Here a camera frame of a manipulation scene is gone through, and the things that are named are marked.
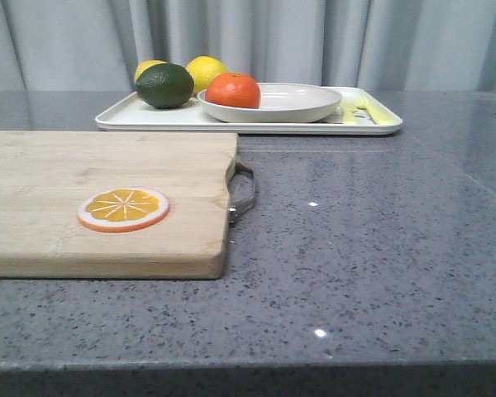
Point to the orange slice toy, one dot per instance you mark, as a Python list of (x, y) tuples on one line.
[(123, 209)]

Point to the grey curtain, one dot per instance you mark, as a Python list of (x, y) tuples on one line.
[(376, 45)]

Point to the beige round plate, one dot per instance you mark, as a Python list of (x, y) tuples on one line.
[(280, 103)]

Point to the green lime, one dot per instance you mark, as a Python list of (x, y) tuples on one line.
[(165, 86)]

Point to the white rectangular tray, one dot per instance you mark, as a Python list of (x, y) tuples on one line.
[(358, 114)]

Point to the yellow lemon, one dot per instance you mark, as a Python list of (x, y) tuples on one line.
[(144, 65), (204, 69)]

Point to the yellow lemon right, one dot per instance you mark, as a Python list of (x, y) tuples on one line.
[(204, 69)]

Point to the metal cutting board handle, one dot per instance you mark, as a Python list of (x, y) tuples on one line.
[(242, 190)]

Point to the orange fruit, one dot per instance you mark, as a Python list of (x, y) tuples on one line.
[(237, 90)]

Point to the yellow lemon left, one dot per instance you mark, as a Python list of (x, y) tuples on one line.
[(144, 65)]

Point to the wooden cutting board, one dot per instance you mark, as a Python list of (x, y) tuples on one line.
[(46, 176)]

